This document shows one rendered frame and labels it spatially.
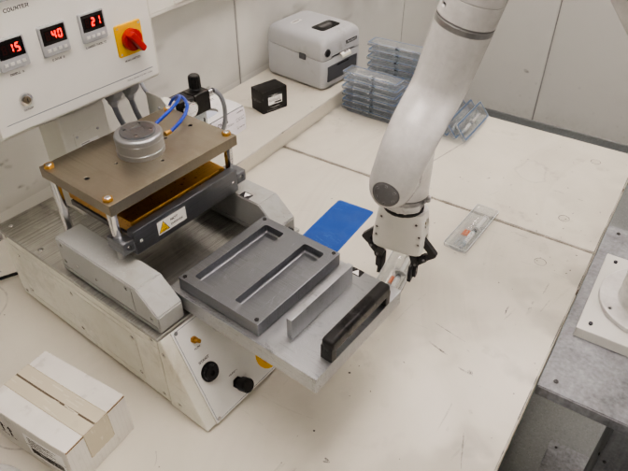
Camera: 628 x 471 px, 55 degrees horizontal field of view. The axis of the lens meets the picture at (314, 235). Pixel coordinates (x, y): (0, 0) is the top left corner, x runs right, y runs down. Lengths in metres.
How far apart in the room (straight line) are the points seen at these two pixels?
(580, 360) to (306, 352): 0.58
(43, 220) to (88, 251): 0.24
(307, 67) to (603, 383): 1.25
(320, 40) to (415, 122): 1.00
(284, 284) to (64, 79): 0.49
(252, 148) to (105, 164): 0.69
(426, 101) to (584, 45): 2.36
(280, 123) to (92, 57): 0.77
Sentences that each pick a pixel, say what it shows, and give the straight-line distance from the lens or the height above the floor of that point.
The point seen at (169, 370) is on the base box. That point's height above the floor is 0.86.
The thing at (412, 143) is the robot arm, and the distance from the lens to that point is 0.94.
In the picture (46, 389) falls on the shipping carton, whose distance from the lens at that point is 1.08.
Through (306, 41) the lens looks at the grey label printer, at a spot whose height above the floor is 0.94.
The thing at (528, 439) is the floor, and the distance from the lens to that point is 2.04.
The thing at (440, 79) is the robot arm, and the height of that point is 1.25.
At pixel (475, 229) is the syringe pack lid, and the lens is 1.44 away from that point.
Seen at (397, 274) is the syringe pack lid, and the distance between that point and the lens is 1.22.
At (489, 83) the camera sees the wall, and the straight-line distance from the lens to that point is 3.47.
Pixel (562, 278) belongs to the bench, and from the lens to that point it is 1.40.
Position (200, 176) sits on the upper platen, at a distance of 1.06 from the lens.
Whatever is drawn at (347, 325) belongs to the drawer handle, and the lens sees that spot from 0.85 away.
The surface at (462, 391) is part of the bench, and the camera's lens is 1.13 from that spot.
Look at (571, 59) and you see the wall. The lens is 3.31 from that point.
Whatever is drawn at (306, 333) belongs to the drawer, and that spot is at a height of 0.97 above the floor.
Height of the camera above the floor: 1.63
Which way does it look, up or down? 39 degrees down
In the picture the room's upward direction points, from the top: straight up
